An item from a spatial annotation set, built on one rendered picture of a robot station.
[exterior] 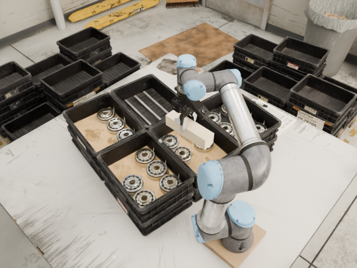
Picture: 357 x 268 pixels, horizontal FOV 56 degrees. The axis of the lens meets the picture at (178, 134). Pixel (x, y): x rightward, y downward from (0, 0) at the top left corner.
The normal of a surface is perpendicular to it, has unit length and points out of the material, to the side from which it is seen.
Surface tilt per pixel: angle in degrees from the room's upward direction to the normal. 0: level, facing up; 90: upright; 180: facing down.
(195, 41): 0
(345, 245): 0
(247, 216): 7
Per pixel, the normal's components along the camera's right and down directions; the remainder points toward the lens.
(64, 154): 0.00, -0.70
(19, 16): 0.73, 0.48
